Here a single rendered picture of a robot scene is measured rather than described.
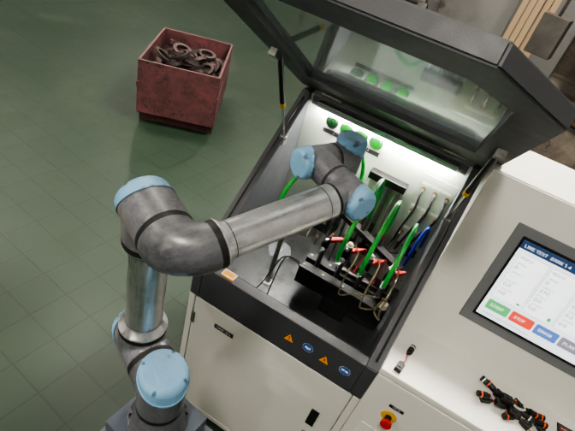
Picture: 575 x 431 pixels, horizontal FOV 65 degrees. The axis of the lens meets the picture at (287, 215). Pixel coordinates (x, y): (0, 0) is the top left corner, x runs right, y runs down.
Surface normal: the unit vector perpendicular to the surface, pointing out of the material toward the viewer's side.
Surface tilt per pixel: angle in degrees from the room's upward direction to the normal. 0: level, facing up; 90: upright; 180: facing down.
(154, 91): 90
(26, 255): 0
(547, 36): 90
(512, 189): 76
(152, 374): 7
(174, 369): 7
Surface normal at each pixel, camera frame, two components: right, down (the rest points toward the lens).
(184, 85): -0.01, 0.62
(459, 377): 0.24, -0.76
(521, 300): -0.40, 0.26
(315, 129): -0.47, 0.45
